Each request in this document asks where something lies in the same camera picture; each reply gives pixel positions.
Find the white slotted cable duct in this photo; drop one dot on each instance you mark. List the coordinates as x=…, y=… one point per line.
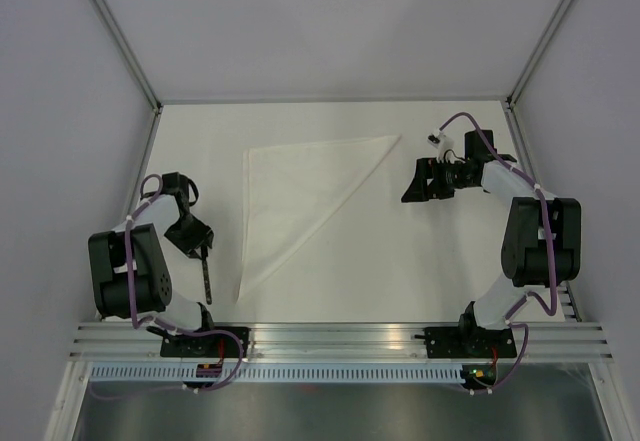
x=280, y=372

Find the white cloth napkin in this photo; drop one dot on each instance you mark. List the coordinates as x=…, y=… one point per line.
x=290, y=192

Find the right aluminium frame post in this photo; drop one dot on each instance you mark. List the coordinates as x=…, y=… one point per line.
x=549, y=32

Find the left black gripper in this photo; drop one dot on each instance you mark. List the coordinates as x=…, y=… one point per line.
x=204, y=235

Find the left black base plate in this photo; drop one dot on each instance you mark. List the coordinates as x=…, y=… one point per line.
x=211, y=346

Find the aluminium frame post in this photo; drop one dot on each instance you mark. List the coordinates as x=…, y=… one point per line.
x=116, y=34
x=549, y=32

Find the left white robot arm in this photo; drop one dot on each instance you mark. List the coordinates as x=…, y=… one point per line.
x=129, y=273

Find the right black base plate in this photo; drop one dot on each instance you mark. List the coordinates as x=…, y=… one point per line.
x=445, y=342

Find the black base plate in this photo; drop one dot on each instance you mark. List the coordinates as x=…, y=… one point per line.
x=445, y=342
x=211, y=346

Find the black-handled table knife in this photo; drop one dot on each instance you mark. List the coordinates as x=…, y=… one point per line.
x=206, y=275

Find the aluminium mounting rail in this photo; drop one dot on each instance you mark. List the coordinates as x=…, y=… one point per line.
x=546, y=342

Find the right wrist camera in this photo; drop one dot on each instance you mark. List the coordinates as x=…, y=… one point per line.
x=442, y=143

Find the left aluminium frame post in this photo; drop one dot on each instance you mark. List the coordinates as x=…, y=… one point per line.
x=116, y=34

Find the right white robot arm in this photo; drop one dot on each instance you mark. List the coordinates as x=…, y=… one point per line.
x=541, y=247

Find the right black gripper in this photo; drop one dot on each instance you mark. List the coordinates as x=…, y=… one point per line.
x=418, y=190

